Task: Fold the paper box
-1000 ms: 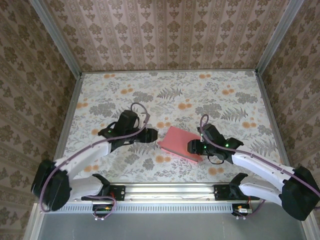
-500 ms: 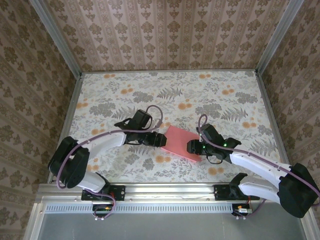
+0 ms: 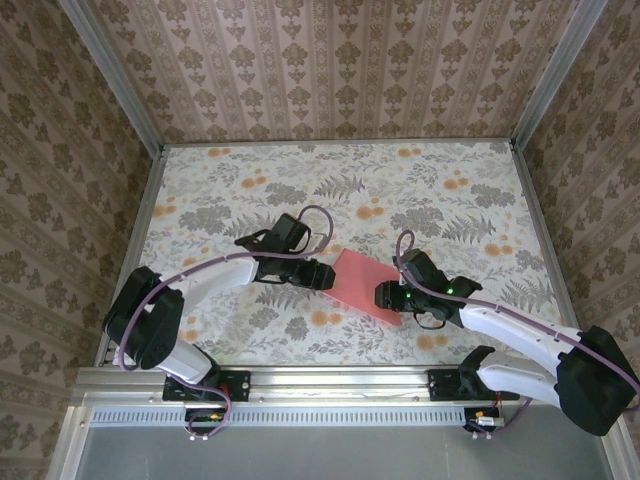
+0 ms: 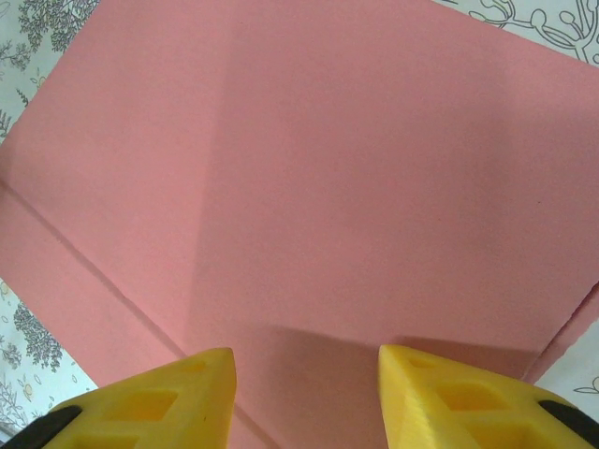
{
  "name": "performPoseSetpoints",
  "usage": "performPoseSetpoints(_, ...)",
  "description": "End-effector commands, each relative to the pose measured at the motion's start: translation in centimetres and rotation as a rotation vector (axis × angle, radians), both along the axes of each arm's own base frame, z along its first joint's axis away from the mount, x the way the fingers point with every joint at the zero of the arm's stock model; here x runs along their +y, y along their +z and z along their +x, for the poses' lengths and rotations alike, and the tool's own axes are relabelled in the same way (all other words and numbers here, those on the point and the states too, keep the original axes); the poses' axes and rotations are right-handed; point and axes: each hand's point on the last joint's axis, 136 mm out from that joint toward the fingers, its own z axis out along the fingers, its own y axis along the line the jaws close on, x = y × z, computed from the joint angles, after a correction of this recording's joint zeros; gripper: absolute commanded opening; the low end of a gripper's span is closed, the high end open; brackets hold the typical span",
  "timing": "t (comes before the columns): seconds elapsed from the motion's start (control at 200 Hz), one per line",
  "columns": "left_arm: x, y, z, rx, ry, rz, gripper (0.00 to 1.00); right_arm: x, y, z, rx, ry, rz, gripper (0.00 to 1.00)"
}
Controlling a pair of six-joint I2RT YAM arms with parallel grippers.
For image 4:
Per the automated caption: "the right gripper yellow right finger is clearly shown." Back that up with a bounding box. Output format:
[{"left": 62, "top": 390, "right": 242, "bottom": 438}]
[{"left": 377, "top": 343, "right": 599, "bottom": 449}]

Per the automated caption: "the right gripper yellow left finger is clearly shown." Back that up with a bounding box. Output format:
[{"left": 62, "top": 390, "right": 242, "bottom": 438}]
[{"left": 0, "top": 346, "right": 238, "bottom": 449}]

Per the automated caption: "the pink cloth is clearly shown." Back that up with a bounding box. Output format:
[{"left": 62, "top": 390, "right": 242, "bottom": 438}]
[{"left": 0, "top": 0, "right": 599, "bottom": 449}]

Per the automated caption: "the floral patterned tablecloth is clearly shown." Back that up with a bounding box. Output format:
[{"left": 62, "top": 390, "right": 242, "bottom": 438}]
[{"left": 0, "top": 0, "right": 599, "bottom": 434}]

